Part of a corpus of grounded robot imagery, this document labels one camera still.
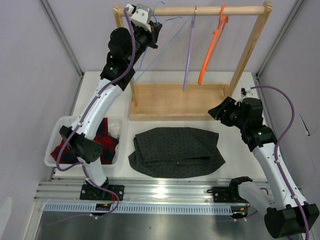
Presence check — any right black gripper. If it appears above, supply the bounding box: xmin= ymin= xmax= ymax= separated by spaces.
xmin=208 ymin=96 xmax=248 ymax=130

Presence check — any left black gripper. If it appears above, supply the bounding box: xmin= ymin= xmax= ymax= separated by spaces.
xmin=127 ymin=19 xmax=162 ymax=67

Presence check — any light blue wire hanger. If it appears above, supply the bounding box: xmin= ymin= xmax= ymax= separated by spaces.
xmin=133 ymin=1 xmax=192 ymax=83

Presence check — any dark grey dotted skirt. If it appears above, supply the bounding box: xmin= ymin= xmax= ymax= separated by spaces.
xmin=128 ymin=127 xmax=226 ymax=179

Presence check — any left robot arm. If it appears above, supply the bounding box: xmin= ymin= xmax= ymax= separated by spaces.
xmin=56 ymin=21 xmax=163 ymax=200

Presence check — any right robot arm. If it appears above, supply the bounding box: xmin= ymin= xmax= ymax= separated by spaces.
xmin=208 ymin=97 xmax=320 ymax=239

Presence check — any purple plastic hanger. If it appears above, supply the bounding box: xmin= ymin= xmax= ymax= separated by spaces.
xmin=182 ymin=6 xmax=197 ymax=92

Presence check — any orange plastic hanger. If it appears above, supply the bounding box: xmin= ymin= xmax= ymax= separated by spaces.
xmin=197 ymin=4 xmax=229 ymax=85

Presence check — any wooden clothes rack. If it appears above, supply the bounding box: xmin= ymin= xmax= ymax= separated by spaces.
xmin=129 ymin=1 xmax=273 ymax=121

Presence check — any white plastic basket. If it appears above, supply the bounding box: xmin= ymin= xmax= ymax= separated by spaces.
xmin=44 ymin=116 xmax=127 ymax=169

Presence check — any white cloth in basket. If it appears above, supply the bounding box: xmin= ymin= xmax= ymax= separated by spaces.
xmin=108 ymin=122 xmax=121 ymax=139

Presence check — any red plaid garment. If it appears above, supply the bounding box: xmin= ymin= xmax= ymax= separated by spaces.
xmin=59 ymin=117 xmax=119 ymax=165

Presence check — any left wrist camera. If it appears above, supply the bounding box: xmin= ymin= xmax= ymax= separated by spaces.
xmin=126 ymin=4 xmax=153 ymax=33

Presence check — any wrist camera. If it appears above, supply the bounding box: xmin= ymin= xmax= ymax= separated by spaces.
xmin=126 ymin=4 xmax=153 ymax=33
xmin=240 ymin=87 xmax=254 ymax=97

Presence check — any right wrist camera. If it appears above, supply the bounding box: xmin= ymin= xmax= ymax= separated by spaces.
xmin=240 ymin=87 xmax=254 ymax=97

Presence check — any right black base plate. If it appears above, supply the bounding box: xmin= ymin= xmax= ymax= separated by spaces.
xmin=206 ymin=186 xmax=243 ymax=203

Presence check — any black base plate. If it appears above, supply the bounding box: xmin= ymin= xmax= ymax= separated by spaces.
xmin=206 ymin=186 xmax=243 ymax=203
xmin=79 ymin=184 xmax=125 ymax=201

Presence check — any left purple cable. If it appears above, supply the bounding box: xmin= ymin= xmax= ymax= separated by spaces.
xmin=55 ymin=6 xmax=137 ymax=218

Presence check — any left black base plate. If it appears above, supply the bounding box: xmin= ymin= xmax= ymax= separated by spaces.
xmin=79 ymin=184 xmax=125 ymax=201

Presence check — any white slotted cable duct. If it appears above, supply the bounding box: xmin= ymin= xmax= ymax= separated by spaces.
xmin=44 ymin=202 xmax=245 ymax=216

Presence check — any aluminium mounting rail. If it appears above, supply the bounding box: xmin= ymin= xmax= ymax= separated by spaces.
xmin=33 ymin=177 xmax=230 ymax=205

